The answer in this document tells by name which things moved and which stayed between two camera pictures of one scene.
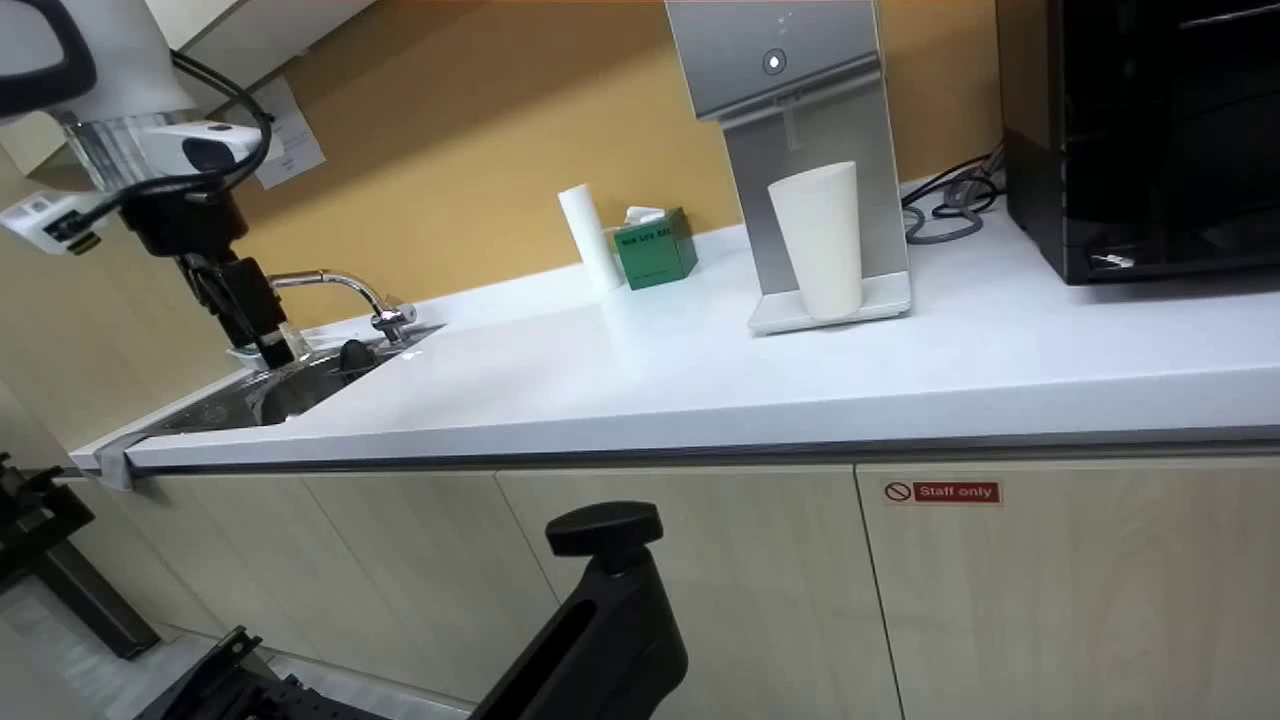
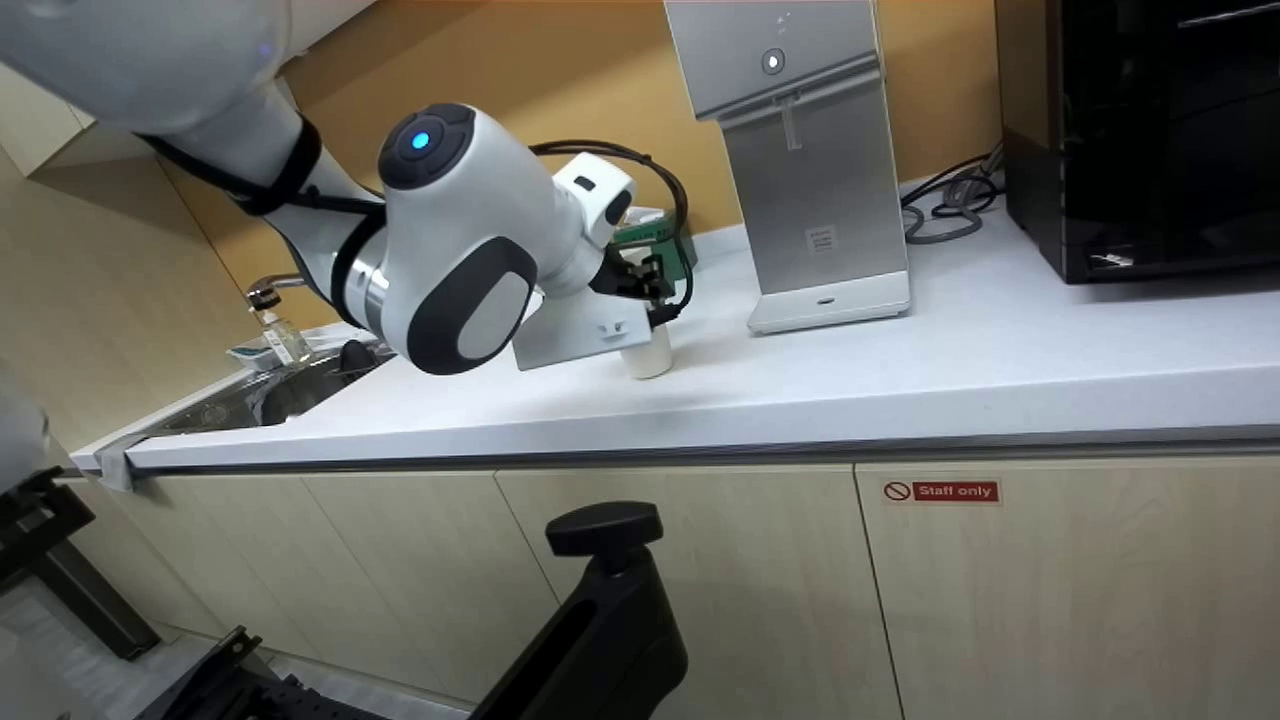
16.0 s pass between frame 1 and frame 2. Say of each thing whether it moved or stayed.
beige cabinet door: stayed
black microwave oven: stayed
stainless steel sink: stayed
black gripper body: moved
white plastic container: moved
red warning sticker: stayed
